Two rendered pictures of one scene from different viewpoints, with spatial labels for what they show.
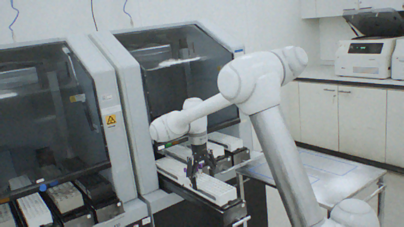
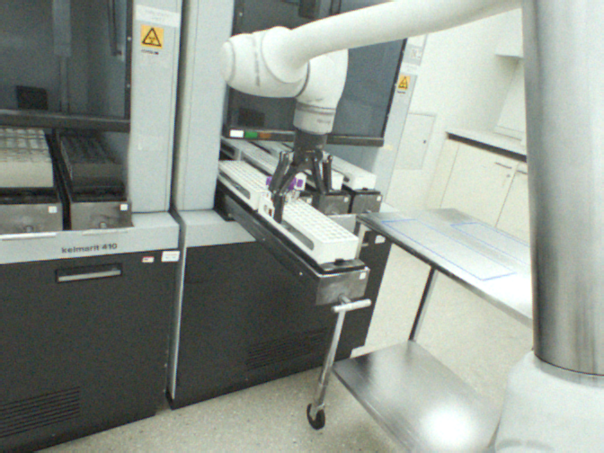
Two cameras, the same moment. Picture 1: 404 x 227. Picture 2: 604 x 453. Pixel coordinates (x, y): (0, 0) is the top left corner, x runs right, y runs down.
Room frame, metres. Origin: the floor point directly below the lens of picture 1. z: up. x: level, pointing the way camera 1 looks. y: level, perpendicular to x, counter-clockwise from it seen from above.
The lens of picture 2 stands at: (0.57, 0.04, 1.21)
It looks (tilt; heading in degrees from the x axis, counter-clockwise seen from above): 21 degrees down; 358
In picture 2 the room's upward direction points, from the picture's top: 11 degrees clockwise
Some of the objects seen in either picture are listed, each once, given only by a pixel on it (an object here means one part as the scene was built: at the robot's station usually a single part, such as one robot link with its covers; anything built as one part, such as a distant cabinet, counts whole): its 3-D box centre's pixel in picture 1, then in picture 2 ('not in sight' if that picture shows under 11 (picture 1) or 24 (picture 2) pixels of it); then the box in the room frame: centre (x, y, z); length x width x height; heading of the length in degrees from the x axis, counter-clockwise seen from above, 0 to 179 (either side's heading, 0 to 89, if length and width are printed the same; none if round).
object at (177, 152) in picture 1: (183, 155); (270, 171); (1.99, 0.16, 0.83); 0.30 x 0.10 x 0.06; 35
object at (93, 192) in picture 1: (101, 191); (96, 173); (1.60, 0.56, 0.85); 0.12 x 0.02 x 0.06; 125
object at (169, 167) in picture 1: (174, 170); (248, 184); (1.79, 0.20, 0.83); 0.30 x 0.10 x 0.06; 35
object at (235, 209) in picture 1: (193, 189); (273, 225); (1.64, 0.10, 0.78); 0.73 x 0.14 x 0.09; 35
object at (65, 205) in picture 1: (70, 203); (24, 173); (1.51, 0.68, 0.85); 0.12 x 0.02 x 0.06; 126
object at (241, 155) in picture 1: (210, 145); (318, 174); (2.28, -0.02, 0.78); 0.73 x 0.14 x 0.09; 35
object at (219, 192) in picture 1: (208, 188); (303, 226); (1.53, 0.02, 0.83); 0.30 x 0.10 x 0.06; 35
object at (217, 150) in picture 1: (203, 148); (307, 171); (2.08, 0.03, 0.83); 0.30 x 0.10 x 0.06; 35
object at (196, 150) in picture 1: (199, 151); (307, 149); (1.56, 0.04, 1.01); 0.08 x 0.07 x 0.09; 125
